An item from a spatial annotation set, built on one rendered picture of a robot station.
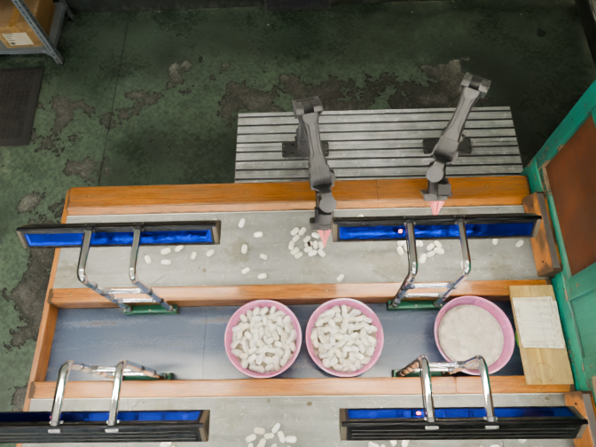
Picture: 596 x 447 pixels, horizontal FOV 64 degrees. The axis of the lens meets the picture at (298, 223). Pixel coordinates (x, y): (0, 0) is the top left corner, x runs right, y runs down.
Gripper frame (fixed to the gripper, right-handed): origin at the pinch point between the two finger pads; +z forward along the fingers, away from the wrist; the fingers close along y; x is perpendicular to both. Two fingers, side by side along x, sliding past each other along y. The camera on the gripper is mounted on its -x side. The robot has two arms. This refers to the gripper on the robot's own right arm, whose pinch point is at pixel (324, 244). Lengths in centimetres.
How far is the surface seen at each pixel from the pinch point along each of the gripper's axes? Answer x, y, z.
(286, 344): -16.2, -14.1, 30.8
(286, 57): 167, -18, -68
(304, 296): -7.5, -7.6, 17.0
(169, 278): 0, -58, 12
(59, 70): 165, -167, -65
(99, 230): -25, -69, -15
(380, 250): 5.9, 20.8, 5.3
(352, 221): -24.8, 7.9, -16.2
